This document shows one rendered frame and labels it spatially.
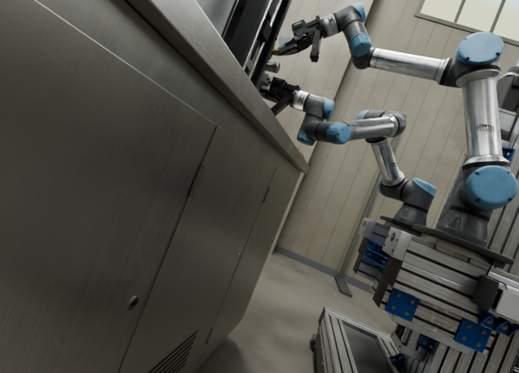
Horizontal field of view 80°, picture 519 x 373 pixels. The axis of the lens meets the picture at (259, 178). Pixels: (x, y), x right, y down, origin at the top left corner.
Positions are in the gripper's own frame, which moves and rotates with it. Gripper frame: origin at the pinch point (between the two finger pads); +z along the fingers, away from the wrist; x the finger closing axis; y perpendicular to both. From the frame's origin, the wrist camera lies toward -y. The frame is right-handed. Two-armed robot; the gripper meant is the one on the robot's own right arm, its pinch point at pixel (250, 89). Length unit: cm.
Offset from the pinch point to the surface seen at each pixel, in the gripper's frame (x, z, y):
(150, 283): 76, -29, -55
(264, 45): 34.9, -13.8, 4.6
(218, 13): 41.4, 0.5, 7.2
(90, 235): 93, -29, -46
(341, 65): -226, 5, 121
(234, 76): 81, -32, -21
